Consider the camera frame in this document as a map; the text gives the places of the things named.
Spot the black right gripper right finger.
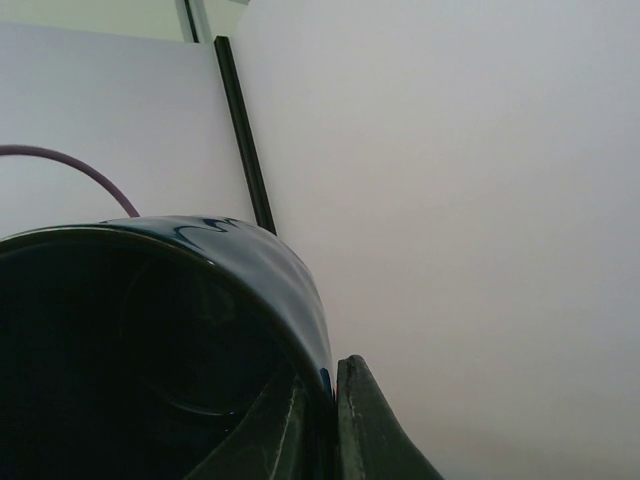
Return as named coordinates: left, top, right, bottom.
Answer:
left=337, top=355, right=442, bottom=479

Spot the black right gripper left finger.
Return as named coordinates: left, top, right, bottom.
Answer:
left=187, top=369, right=308, bottom=480

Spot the dark blue ceramic mug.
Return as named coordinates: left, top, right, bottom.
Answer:
left=1, top=216, right=335, bottom=479

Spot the black enclosure frame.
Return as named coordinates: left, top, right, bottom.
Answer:
left=182, top=0, right=278, bottom=236

